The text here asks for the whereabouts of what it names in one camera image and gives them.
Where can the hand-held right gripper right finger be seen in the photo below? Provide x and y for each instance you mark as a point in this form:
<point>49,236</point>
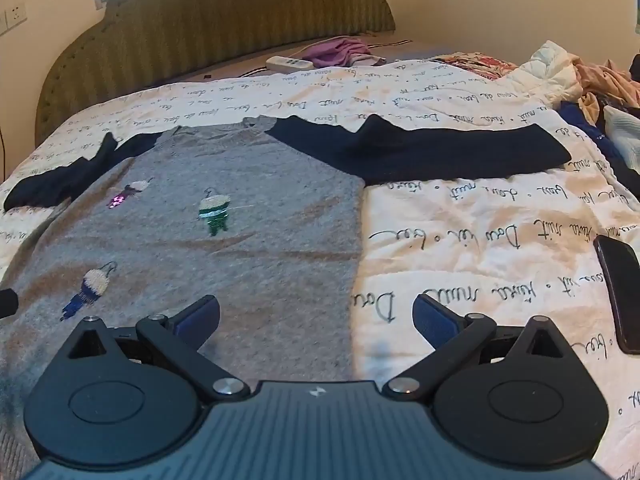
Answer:
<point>435,320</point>

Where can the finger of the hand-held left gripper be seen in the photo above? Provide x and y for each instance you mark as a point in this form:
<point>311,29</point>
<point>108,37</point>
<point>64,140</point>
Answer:
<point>6,304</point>

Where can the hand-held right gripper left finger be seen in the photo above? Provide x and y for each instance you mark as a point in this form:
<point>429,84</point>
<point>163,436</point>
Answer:
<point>200,317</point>

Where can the grey sweater with navy sleeves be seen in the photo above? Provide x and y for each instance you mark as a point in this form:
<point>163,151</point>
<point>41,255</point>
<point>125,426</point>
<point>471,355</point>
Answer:
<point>250,260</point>

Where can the white script printed blanket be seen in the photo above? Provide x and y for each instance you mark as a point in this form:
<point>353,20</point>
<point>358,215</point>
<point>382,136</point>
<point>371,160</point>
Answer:
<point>475,260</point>

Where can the black smartphone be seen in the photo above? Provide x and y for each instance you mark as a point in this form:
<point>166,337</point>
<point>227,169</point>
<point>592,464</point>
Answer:
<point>622,290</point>

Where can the navy blue cloth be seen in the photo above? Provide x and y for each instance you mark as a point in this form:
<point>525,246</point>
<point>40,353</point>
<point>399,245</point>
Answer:
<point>582,127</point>

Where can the brown striped bed sheet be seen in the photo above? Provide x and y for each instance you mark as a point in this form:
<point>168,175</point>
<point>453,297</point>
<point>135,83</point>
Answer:
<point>240,67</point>

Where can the floral cloth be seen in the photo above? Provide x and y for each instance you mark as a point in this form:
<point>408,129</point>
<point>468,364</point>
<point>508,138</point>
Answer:
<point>475,64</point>

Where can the pale blue cloth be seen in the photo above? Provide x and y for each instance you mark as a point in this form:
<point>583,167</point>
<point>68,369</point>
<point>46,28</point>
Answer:
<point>622,135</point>

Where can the white padded jacket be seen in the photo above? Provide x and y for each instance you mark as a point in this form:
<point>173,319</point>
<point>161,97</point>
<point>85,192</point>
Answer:
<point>545,75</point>

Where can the white power strip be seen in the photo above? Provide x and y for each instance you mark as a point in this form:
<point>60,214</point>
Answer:
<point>287,62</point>

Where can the purple cloth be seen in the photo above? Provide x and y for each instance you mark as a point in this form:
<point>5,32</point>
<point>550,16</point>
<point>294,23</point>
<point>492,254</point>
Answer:
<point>335,52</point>

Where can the pink cloth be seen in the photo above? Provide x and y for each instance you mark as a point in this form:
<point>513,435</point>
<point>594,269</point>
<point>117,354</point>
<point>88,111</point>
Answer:
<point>610,85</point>

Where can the olive upholstered headboard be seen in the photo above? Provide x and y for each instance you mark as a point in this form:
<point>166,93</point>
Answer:
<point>225,20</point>

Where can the white wall socket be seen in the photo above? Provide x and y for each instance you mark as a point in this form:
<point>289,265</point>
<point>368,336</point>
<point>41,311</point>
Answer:
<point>16,16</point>
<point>2,22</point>

